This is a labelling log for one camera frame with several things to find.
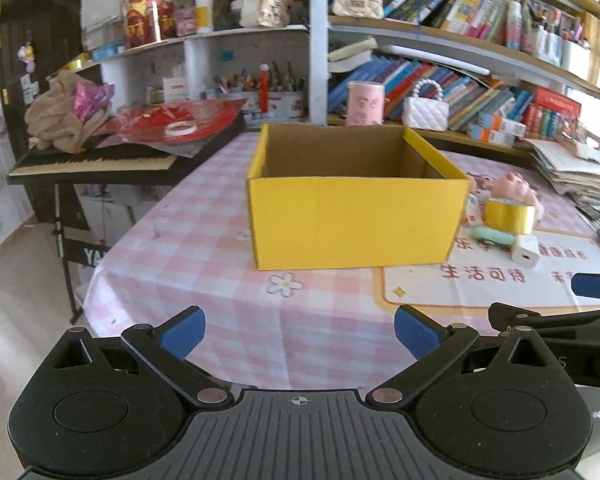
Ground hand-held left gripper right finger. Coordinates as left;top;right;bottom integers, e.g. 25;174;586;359
365;304;561;406

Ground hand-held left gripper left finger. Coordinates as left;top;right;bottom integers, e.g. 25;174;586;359
45;305;233;408

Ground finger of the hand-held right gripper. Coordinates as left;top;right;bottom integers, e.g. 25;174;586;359
571;271;600;300
488;302;600;342

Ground white charger plug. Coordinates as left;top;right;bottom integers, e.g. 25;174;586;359
510;234;540;264

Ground mint green small case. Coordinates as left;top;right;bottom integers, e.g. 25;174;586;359
471;226;518;249

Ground gold tape roll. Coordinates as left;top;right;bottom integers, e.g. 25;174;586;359
482;198;537;235

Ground yellow cardboard box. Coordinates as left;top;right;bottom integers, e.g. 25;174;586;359
246;122;472;272

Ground printed cartoon desk mat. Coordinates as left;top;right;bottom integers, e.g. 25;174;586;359
380;160;600;313

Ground pink checkered tablecloth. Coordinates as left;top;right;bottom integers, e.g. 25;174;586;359
82;130;600;396

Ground stack of papers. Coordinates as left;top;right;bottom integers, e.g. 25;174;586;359
525;137;600;207

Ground small white carton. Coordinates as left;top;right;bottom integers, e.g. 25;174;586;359
461;195;484;227

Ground black keyboard stand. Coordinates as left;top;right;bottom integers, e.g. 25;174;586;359
50;184;112;326

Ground pink and orange plush toy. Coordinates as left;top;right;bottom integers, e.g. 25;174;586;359
462;172;493;197

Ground red boxed book set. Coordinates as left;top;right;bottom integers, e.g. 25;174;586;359
522;87;583;141

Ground orange and white boxes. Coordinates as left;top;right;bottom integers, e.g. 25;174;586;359
467;112;528;147

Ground black electronic keyboard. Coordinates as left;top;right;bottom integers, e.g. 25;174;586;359
6;110;247;186

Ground red paper decorations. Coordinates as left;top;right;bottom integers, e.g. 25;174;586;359
97;99;248;148

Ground white quilted pearl handbag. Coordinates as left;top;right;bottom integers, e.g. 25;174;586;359
402;78;451;132

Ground pink cylindrical can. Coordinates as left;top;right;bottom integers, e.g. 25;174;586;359
346;81;385;127

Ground white pen cups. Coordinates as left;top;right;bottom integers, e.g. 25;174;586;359
535;10;595;81

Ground white box red label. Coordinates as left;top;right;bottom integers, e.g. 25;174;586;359
162;75;190;103

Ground brown plush blanket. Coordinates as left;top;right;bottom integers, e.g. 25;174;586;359
25;71;113;153

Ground pink foil wrapper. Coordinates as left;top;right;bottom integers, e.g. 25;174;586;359
72;82;116;122

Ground pen holder box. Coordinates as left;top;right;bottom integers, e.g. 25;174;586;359
215;75;308;126

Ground row of blue books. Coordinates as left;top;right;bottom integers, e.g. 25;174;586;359
327;55;531;131

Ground red pen with white ball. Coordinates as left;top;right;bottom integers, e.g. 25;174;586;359
259;63;271;113

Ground tall white spray bottle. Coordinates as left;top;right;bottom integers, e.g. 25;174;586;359
506;0;524;51

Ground white bookshelf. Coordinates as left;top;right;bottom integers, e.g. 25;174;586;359
55;0;600;156

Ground row of colourful books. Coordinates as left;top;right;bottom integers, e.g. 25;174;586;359
380;0;533;51

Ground white bottle yellow label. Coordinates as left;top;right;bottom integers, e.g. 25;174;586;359
195;0;215;35

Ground red gift bag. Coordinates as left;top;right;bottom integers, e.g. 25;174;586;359
120;0;177;50

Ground dark door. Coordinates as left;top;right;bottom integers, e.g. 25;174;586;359
0;0;83;226

